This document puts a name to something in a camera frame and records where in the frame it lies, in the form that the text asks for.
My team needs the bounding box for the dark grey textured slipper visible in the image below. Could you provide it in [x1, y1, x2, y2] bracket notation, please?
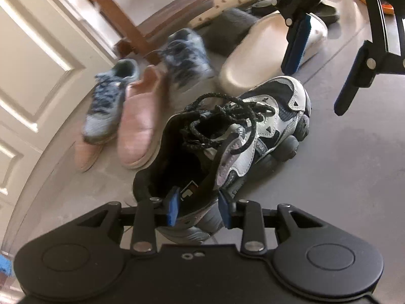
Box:
[202, 8, 259, 56]

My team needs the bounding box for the blue object by door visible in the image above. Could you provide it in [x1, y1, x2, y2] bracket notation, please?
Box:
[0, 254, 14, 277]

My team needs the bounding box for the black silver sneaker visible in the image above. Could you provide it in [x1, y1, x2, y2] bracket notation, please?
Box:
[132, 75, 312, 244]

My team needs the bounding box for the pink plush slipper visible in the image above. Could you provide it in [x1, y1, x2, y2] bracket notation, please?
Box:
[117, 65, 167, 169]
[74, 131, 104, 173]

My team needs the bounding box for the brown wooden shoe rack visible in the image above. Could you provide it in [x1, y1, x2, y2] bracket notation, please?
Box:
[67, 0, 267, 64]

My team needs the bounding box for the white heart slipper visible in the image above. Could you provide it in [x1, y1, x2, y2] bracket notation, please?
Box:
[187, 0, 259, 29]
[217, 10, 330, 98]

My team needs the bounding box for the grey blue sneaker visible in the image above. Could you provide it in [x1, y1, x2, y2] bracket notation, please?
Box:
[158, 28, 215, 92]
[82, 58, 140, 145]

